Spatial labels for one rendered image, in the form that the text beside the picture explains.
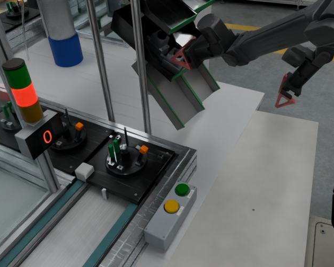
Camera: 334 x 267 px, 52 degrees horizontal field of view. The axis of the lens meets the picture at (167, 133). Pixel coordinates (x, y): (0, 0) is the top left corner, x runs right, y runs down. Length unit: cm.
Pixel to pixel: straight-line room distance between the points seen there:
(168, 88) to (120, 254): 61
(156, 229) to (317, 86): 268
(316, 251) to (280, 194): 66
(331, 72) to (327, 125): 83
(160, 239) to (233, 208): 30
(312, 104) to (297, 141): 177
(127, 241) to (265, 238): 42
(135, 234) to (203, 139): 55
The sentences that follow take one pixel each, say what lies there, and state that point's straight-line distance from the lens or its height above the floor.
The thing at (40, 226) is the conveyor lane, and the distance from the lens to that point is 110.
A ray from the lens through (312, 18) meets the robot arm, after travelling 67.
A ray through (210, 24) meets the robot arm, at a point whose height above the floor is 141.
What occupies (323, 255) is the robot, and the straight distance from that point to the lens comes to 185.
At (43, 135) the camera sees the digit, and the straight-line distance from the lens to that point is 95.
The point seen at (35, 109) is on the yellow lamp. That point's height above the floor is 129.
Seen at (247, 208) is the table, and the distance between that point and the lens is 118.
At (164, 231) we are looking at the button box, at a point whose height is 96.
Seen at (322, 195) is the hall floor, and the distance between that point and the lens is 245.
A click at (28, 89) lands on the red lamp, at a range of 87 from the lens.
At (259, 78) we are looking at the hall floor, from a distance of 342.
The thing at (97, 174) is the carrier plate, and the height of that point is 97.
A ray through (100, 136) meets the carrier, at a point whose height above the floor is 97.
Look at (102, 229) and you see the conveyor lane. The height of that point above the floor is 92.
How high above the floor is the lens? 179
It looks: 41 degrees down
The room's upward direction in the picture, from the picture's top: 3 degrees counter-clockwise
